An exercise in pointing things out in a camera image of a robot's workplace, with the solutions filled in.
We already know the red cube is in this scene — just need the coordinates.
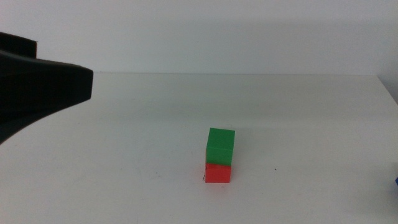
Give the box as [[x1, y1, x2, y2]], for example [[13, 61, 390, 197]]
[[205, 162, 232, 184]]

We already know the green cube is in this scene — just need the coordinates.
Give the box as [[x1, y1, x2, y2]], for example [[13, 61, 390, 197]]
[[205, 127, 236, 167]]

